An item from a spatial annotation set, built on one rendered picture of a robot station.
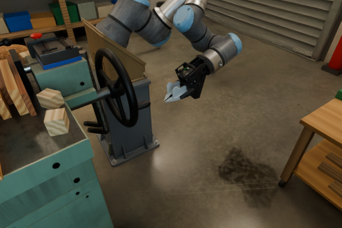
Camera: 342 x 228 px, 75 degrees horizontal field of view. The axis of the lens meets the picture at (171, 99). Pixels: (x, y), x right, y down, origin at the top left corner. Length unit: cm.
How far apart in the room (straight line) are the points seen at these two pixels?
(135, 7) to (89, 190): 88
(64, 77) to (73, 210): 37
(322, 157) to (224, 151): 58
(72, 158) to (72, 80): 25
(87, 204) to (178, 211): 74
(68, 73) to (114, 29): 59
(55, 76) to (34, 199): 30
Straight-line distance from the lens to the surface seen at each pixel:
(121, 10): 124
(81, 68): 68
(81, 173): 64
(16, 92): 60
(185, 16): 89
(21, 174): 52
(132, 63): 127
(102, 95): 77
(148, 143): 165
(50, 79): 67
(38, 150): 52
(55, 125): 52
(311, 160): 159
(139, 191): 147
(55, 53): 66
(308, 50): 330
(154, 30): 130
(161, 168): 155
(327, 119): 131
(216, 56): 86
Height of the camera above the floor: 124
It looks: 36 degrees down
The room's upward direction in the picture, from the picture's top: straight up
